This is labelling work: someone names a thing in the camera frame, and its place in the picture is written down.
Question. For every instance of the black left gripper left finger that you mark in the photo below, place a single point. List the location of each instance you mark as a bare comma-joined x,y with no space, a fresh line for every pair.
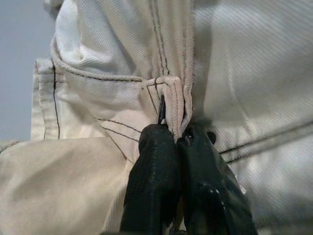
154,176

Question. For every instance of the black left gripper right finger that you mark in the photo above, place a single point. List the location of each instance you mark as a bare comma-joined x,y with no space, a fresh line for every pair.
207,186

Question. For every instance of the cream white garment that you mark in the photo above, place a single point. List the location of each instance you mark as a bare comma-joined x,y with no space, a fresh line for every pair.
97,61

